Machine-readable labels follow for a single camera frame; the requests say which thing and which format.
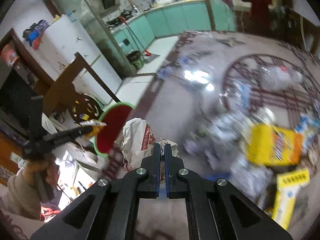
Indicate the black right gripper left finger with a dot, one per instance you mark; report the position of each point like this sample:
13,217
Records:
108,209

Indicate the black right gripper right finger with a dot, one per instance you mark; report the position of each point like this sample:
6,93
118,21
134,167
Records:
216,209

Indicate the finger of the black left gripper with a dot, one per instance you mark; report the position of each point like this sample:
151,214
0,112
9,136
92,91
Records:
68,135

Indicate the yellow snack wrapper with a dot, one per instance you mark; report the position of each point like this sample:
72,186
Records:
95,125

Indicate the yellow iced tea carton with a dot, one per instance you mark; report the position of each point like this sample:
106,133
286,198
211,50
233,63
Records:
274,146

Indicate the beige sleeve left forearm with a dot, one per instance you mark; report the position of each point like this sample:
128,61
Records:
21,199

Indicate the red green trash bin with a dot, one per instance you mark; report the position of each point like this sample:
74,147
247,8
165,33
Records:
114,118

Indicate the dark kitchen waste bin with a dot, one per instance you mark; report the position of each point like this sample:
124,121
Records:
136,59

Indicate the teal kitchen cabinets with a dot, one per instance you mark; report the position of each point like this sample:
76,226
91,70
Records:
169,20

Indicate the left hand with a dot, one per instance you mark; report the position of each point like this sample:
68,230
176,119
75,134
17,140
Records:
50,169

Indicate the dark wooden chair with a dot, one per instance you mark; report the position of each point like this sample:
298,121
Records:
62,92

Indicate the crushed clear blue bottle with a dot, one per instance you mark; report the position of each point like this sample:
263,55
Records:
217,140

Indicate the white red plastic bag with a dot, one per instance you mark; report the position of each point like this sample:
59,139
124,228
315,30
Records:
136,143

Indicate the yellow white paper package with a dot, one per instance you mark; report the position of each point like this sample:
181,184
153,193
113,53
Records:
288,187

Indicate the white refrigerator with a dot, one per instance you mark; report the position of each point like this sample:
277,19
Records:
63,39

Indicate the clear plastic water bottle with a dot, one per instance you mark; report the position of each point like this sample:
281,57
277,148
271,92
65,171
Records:
278,78

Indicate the red hanging garment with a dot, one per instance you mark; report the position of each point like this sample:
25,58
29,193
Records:
260,15

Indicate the red handled mop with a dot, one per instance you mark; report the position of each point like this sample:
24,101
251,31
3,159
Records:
135,38

